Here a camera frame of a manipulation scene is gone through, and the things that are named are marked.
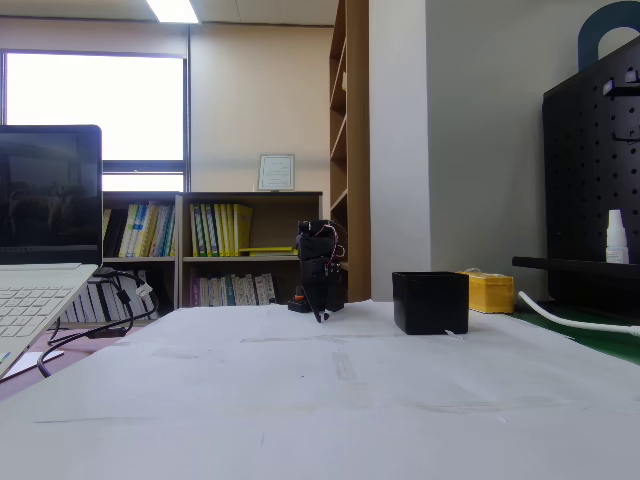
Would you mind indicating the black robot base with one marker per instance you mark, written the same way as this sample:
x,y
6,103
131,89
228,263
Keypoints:
x,y
299,306

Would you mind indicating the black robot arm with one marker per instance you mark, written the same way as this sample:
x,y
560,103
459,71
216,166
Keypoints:
x,y
314,247

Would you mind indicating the black square box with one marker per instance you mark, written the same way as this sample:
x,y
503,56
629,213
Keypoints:
x,y
430,305

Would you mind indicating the yellow box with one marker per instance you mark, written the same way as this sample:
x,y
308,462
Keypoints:
x,y
492,295

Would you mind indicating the flat yellow book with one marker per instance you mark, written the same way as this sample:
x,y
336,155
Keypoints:
x,y
267,249

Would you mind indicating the low dark bookcase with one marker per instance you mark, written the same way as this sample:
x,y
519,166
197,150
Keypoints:
x,y
250,259
140,259

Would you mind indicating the thick yellow book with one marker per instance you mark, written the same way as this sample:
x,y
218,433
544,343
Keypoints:
x,y
243,227

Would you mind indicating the slim yellow book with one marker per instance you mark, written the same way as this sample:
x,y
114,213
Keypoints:
x,y
230,230
225,230
218,230

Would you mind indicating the framed certificate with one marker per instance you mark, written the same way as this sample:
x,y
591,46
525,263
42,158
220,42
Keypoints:
x,y
276,172

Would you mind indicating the white paper table cover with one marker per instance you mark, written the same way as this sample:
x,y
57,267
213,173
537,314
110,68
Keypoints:
x,y
320,425

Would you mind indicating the tall wooden bookshelf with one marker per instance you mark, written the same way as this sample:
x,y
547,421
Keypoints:
x,y
357,150

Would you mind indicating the green desk mat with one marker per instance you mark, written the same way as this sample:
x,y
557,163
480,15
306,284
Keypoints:
x,y
590,341

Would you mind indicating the black pegboard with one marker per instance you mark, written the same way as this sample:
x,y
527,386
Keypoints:
x,y
585,190

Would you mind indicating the white laptop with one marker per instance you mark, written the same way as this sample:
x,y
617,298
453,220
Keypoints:
x,y
45,200

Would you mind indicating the white card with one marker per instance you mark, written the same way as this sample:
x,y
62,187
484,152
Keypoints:
x,y
30,362

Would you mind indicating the white dropper bottle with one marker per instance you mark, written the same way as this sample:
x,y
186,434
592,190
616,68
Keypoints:
x,y
616,240

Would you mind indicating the ceiling light panel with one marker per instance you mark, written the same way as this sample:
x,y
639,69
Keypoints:
x,y
172,10

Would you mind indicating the teal arch shape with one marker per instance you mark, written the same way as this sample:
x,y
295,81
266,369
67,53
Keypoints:
x,y
590,35

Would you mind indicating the window with dark frame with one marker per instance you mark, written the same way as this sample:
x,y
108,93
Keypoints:
x,y
95,100

